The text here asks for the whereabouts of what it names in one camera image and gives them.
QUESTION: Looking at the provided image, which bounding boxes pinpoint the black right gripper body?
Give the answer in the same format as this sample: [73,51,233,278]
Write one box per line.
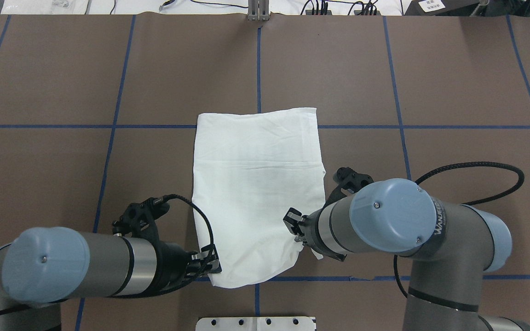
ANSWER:
[293,214,323,251]

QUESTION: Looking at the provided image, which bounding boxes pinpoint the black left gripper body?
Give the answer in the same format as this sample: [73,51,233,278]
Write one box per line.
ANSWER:
[156,242,198,291]

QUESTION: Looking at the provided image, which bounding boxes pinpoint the white printed t-shirt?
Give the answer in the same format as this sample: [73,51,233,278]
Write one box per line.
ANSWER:
[192,107,326,289]

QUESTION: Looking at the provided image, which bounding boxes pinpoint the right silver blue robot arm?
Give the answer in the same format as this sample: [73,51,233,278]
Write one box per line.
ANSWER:
[283,178,530,331]

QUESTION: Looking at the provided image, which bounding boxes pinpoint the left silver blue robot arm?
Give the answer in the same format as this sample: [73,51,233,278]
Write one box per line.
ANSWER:
[0,228,221,331]

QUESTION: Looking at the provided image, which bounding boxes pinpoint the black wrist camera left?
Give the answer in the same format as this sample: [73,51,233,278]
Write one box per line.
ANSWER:
[112,197,170,241]

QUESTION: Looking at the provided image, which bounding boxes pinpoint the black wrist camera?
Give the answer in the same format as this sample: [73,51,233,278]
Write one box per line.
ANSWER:
[330,167,374,200]
[112,197,170,241]

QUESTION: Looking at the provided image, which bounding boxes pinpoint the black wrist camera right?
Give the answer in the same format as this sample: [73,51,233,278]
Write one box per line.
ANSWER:
[330,167,374,200]

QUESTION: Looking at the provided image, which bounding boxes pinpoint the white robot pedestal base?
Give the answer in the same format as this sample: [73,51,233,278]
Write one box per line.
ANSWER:
[195,316,317,331]

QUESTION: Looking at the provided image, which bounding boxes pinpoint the aluminium frame post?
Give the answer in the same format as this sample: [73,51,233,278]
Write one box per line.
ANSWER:
[248,0,271,22]

